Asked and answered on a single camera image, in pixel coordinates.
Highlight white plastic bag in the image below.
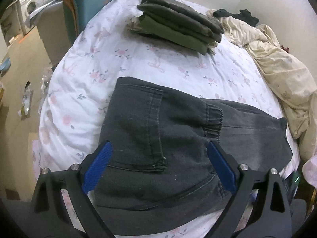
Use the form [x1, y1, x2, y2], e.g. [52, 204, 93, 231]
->
[28, 0, 63, 21]

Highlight cream printed duvet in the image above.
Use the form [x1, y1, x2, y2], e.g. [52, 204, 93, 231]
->
[207, 9, 317, 164]

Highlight dark grey drawstring pants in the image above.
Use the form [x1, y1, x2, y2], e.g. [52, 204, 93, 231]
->
[93, 76, 293, 215]

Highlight folded olive green pants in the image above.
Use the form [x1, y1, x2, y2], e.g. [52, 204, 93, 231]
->
[140, 15, 211, 55]

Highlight folded grey pants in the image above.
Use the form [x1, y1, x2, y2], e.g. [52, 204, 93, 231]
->
[137, 0, 225, 34]

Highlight teal fabric storage box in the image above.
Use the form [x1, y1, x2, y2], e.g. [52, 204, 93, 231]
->
[61, 0, 124, 39]

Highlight folded khaki pants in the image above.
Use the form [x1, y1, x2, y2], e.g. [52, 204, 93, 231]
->
[127, 17, 218, 56]

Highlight bed with floral sheet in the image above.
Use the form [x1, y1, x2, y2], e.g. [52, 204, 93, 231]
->
[32, 0, 301, 238]

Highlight blue bowl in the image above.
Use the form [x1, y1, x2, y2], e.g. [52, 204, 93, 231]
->
[0, 57, 11, 71]

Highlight white kitchen cabinet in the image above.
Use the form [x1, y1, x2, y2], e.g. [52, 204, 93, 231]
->
[0, 4, 25, 46]

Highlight plastic bottle on floor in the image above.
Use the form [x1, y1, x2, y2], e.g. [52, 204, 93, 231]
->
[18, 81, 34, 119]

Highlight black garment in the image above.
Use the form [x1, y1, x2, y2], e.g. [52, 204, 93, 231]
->
[233, 9, 260, 27]
[212, 9, 234, 19]

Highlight white washing machine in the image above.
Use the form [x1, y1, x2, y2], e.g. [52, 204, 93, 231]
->
[17, 0, 41, 35]

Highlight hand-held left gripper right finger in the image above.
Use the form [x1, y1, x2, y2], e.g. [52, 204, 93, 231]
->
[207, 141, 293, 238]

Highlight folded dark olive pants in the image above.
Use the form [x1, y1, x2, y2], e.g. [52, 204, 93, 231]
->
[141, 5, 222, 43]

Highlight grey storage bin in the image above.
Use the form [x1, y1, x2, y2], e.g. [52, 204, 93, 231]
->
[37, 1, 71, 65]

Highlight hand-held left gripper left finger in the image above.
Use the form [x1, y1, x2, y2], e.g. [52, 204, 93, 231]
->
[30, 140, 117, 238]

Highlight pale pink cloth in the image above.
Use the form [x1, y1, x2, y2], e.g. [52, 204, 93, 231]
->
[301, 154, 317, 191]

